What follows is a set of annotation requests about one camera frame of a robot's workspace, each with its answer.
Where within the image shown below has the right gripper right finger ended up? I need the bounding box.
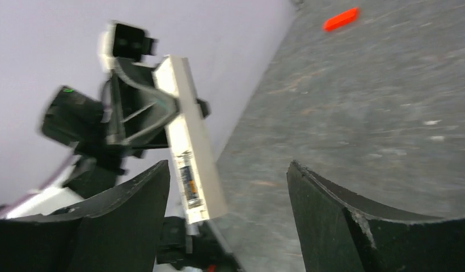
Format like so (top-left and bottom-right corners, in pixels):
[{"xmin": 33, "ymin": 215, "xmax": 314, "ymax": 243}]
[{"xmin": 287, "ymin": 160, "xmax": 465, "ymax": 272}]

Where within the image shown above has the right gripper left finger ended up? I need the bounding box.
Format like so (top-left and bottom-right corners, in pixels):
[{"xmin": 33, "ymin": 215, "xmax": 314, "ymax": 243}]
[{"xmin": 0, "ymin": 160, "xmax": 170, "ymax": 272}]

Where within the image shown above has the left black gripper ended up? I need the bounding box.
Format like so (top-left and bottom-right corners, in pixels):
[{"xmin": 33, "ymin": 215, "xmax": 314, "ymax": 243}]
[{"xmin": 104, "ymin": 58, "xmax": 179, "ymax": 158}]

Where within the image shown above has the white and black stick remote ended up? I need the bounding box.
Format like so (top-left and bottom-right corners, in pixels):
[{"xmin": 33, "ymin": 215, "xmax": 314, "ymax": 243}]
[{"xmin": 154, "ymin": 55, "xmax": 227, "ymax": 224}]

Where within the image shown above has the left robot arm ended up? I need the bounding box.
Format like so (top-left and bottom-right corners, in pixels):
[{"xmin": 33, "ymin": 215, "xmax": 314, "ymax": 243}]
[{"xmin": 0, "ymin": 57, "xmax": 180, "ymax": 219}]

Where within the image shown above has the red rectangular block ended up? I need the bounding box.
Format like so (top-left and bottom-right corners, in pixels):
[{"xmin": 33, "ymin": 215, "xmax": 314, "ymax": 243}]
[{"xmin": 323, "ymin": 7, "xmax": 360, "ymax": 32}]

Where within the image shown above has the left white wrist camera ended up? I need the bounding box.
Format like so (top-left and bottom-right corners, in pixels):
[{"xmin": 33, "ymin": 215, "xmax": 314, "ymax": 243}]
[{"xmin": 98, "ymin": 20, "xmax": 158, "ymax": 73}]

